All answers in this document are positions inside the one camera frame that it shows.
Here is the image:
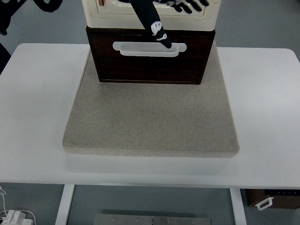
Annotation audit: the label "white cable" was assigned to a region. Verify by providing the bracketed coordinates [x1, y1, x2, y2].
[0, 186, 8, 216]

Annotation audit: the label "white power adapter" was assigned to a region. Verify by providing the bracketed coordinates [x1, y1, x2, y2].
[0, 210, 34, 225]

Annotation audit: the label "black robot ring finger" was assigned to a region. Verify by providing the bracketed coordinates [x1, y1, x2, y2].
[192, 0, 209, 11]

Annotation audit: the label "dark wooden cabinet base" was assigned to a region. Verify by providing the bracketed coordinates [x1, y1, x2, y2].
[85, 25, 217, 85]

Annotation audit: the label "beige fabric mat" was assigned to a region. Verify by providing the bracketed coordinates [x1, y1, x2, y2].
[62, 46, 240, 158]

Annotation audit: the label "white drawer handle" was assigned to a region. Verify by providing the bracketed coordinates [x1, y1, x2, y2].
[112, 41, 187, 58]

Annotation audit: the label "grey metal plate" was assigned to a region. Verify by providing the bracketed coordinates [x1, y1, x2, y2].
[93, 214, 211, 225]

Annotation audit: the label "white table frame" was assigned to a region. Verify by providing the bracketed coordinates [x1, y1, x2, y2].
[55, 184, 247, 225]

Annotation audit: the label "white handle on box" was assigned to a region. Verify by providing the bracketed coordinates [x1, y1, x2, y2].
[255, 197, 274, 211]

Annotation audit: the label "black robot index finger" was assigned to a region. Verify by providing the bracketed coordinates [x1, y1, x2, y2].
[173, 1, 184, 12]

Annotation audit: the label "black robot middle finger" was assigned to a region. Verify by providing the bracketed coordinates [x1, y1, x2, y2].
[182, 0, 199, 14]

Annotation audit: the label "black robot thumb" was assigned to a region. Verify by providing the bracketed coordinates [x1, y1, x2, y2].
[130, 0, 172, 49]

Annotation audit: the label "cream white upper cabinet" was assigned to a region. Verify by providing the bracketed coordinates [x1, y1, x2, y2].
[82, 0, 221, 31]

